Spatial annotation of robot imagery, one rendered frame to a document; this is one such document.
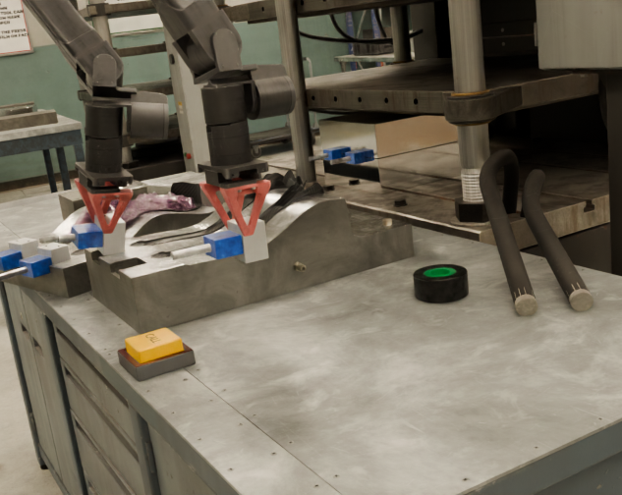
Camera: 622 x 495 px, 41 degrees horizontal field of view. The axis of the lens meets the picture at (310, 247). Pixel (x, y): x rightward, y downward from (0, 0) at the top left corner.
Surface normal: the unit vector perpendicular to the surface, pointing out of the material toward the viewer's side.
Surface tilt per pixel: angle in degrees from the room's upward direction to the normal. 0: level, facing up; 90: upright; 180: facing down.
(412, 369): 0
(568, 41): 90
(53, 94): 90
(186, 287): 90
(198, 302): 90
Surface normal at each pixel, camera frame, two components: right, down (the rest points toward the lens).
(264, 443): -0.12, -0.96
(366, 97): -0.86, 0.23
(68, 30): 0.08, -0.38
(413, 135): 0.50, 0.17
